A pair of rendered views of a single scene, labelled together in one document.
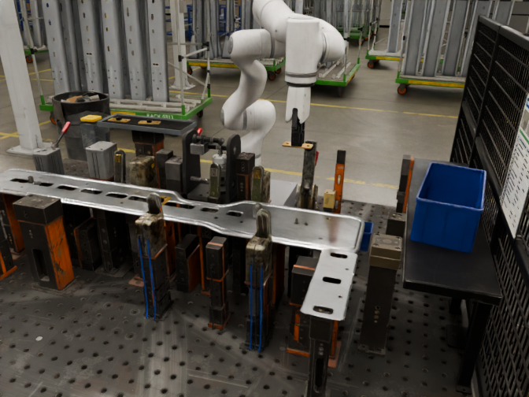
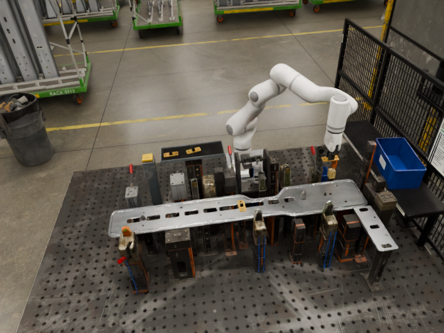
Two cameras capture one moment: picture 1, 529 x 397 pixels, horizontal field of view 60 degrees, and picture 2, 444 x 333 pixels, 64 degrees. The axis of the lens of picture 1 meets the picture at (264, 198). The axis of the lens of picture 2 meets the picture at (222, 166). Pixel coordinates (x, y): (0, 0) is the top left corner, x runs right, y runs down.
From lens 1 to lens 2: 1.17 m
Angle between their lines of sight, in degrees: 22
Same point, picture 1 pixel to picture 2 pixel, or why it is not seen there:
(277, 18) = (312, 92)
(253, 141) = (248, 138)
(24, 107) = not seen: outside the picture
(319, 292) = (376, 236)
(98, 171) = (180, 195)
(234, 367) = (325, 281)
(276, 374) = (345, 275)
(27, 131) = not seen: outside the picture
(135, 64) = (20, 50)
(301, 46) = (343, 115)
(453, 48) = not seen: outside the picture
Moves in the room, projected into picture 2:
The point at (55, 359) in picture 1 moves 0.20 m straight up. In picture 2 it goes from (234, 318) to (233, 295)
